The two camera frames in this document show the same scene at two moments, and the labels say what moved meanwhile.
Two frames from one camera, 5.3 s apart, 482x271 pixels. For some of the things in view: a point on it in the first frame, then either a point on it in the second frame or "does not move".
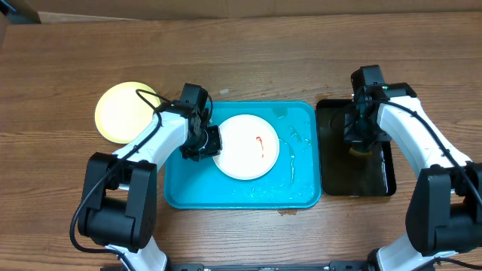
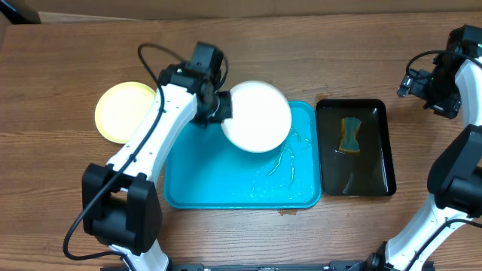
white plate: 250,147 to 260,117
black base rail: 308,266 does not move
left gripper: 215,147 to 228,112
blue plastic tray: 294,183 does not move
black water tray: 343,173 does not move
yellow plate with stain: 121,114 does not move
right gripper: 361,139 to 408,83
